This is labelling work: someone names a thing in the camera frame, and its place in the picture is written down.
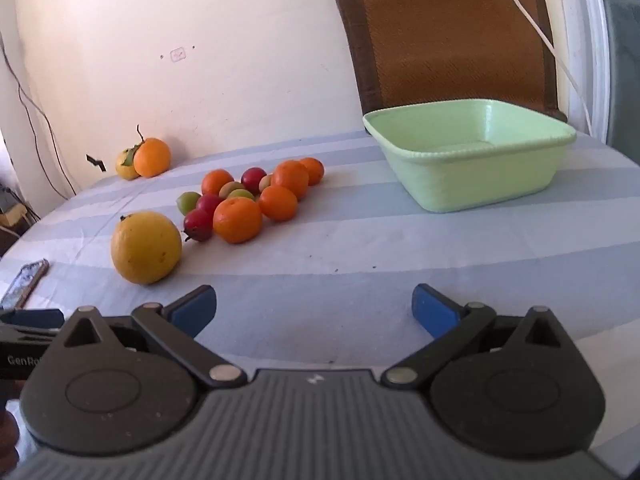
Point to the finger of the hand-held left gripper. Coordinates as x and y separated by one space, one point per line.
35 318

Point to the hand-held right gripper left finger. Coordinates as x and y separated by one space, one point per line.
195 307

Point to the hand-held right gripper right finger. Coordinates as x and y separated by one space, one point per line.
432 310

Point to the large yellow citrus fruit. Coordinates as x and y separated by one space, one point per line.
146 247

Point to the small red fruit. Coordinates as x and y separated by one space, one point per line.
253 179
207 203
198 225

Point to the light green plastic basin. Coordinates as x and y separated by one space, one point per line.
475 160

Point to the orange with leafy stem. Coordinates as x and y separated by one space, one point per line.
152 157

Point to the person's left hand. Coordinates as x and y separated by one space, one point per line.
7 435

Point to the smartphone with patterned case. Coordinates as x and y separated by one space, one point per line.
22 282

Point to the tan box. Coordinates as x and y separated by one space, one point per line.
12 215

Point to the striped blue tablecloth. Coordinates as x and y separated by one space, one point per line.
325 255

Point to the small yellow citrus fruit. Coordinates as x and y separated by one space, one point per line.
124 166

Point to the small black object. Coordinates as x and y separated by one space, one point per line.
96 162

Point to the frosted window pane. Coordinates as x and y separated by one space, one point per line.
625 70

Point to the clear adhesive wall hook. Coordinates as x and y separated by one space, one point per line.
178 54

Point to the white window frame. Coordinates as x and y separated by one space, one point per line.
592 45

